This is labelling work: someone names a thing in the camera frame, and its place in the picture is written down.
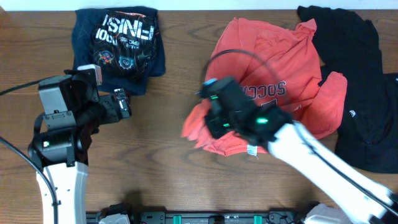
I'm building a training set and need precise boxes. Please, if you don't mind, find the red-orange t-shirt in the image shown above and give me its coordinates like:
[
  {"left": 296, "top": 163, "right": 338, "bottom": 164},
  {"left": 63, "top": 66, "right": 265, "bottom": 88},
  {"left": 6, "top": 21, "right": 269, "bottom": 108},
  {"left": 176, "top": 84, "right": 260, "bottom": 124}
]
[{"left": 180, "top": 17, "right": 348, "bottom": 157}]

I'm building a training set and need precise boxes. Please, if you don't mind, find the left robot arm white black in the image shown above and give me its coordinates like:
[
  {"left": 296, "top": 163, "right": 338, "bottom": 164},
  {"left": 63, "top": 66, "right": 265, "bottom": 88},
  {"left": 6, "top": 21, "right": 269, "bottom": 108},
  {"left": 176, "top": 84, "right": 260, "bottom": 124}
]
[{"left": 29, "top": 86, "right": 131, "bottom": 223}]

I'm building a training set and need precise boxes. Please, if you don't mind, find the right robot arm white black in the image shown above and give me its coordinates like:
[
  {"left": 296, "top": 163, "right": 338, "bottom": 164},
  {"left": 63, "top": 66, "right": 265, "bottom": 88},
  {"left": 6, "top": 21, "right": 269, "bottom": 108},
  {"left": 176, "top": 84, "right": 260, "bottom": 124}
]
[{"left": 205, "top": 105, "right": 397, "bottom": 223}]

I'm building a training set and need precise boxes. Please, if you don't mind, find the folded navy printed t-shirt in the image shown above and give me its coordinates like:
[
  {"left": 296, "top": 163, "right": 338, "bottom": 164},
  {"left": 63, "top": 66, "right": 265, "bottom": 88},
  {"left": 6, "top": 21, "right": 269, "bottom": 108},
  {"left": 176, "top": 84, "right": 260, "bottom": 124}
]
[{"left": 72, "top": 6, "right": 165, "bottom": 95}]

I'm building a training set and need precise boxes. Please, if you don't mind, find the black garment pile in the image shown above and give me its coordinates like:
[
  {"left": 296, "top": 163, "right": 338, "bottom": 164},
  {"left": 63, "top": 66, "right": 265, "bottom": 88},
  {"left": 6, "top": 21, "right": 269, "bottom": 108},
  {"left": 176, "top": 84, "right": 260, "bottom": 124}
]
[{"left": 297, "top": 6, "right": 397, "bottom": 174}]

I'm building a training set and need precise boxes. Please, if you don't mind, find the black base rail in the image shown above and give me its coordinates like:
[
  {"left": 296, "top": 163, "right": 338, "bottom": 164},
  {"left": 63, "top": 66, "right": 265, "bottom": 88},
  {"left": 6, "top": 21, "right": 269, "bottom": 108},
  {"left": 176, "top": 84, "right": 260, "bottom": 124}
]
[{"left": 85, "top": 203, "right": 352, "bottom": 224}]

